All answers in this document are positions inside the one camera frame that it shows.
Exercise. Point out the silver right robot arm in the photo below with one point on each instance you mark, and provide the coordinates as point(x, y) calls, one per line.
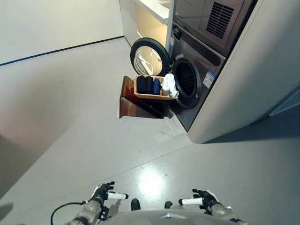
point(222, 212)

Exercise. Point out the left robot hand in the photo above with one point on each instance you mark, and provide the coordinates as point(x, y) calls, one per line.
point(103, 191)

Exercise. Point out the black robot foot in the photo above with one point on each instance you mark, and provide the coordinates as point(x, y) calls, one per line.
point(168, 204)
point(135, 204)

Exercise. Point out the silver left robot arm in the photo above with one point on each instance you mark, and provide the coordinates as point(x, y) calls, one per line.
point(90, 212)

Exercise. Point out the black right robot foot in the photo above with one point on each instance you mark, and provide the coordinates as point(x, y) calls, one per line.
point(168, 204)

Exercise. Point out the wicker laundry basket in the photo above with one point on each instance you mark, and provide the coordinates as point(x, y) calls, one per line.
point(152, 95)

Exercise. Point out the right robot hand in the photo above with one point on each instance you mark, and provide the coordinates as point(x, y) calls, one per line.
point(204, 198)

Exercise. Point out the round washing machine door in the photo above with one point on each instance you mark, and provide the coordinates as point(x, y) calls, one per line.
point(150, 58)

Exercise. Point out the blue garment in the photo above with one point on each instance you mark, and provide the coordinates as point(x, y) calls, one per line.
point(156, 86)

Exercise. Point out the white cabinet enclosure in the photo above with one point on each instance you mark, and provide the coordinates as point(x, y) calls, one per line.
point(243, 77)

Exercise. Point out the grey front-load washing machine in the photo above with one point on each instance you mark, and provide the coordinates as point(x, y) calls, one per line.
point(197, 79)

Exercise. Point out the black left robot foot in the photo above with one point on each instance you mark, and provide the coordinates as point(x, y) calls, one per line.
point(135, 204)

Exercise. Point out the grey stacked dryer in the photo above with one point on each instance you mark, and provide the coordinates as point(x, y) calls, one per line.
point(206, 23)

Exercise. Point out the black garment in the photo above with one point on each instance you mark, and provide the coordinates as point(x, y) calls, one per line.
point(144, 84)

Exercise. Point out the white shelf unit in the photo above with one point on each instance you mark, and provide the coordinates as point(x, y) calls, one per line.
point(150, 21)

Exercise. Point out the grey robot torso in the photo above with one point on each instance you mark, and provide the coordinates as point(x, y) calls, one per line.
point(164, 218)

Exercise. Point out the brown wooden stool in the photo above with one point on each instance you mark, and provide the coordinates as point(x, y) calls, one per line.
point(133, 100)

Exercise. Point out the blue energy label sticker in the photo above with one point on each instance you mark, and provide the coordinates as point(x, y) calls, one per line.
point(209, 78)

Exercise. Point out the white cloth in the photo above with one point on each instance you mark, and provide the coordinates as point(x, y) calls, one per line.
point(169, 85)

